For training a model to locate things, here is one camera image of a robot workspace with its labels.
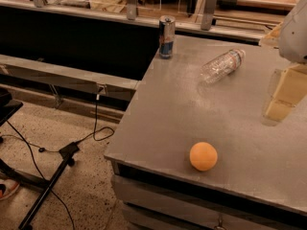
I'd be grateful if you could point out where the orange white shoe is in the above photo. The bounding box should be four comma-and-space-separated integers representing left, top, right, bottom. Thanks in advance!
0, 179, 20, 200

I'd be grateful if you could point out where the black stand leg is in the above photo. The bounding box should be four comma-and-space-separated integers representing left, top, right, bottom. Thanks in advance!
18, 142, 80, 230

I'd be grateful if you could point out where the grey metal post right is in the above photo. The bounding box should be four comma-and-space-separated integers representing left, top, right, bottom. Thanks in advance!
201, 0, 217, 31

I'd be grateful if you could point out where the grey drawer cabinet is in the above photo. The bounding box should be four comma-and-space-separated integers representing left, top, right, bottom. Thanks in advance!
110, 162, 307, 230

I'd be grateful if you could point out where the black chair edge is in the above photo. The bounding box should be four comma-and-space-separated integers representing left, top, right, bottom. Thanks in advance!
0, 88, 23, 126

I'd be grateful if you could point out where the orange fruit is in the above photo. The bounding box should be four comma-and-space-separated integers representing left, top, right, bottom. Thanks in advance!
189, 142, 218, 172

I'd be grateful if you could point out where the silver blue energy drink can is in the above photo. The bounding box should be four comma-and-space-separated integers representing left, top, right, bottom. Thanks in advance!
159, 15, 176, 58

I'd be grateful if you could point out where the grey metal post middle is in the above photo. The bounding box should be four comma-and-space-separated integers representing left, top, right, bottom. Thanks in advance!
127, 0, 137, 20

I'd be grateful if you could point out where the clear plastic water bottle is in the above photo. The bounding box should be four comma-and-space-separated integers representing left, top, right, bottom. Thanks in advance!
201, 49, 246, 85

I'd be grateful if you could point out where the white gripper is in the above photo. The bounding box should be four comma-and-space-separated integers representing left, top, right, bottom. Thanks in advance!
259, 0, 307, 122

